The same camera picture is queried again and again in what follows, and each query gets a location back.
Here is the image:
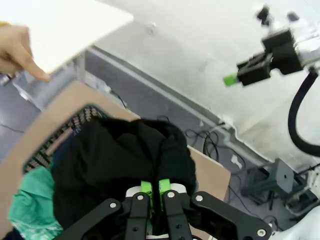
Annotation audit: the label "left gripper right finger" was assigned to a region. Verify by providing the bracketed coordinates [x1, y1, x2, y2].
[157, 177, 273, 240]

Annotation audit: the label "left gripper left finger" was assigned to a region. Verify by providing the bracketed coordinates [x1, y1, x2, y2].
[53, 179, 154, 240]

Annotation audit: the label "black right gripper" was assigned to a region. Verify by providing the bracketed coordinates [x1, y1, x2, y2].
[223, 28, 305, 88]

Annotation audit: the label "black garment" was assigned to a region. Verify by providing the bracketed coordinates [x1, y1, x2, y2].
[51, 117, 197, 230]

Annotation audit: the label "green drawstring shorts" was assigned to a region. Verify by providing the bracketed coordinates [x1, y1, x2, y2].
[7, 166, 65, 232]

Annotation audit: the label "person's left hand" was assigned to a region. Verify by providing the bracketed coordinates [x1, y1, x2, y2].
[0, 23, 51, 82]

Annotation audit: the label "grey woven plastic basket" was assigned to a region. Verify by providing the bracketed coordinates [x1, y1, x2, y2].
[22, 104, 111, 175]

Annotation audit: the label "grey metal stand base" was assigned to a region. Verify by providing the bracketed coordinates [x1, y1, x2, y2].
[241, 159, 320, 221]

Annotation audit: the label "large white table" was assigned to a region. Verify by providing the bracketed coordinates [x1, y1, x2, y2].
[0, 0, 135, 86]

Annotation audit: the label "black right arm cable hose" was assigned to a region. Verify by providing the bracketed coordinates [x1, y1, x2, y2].
[287, 69, 320, 158]

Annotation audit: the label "black floor cables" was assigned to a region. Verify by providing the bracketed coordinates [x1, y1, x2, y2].
[157, 114, 251, 176]

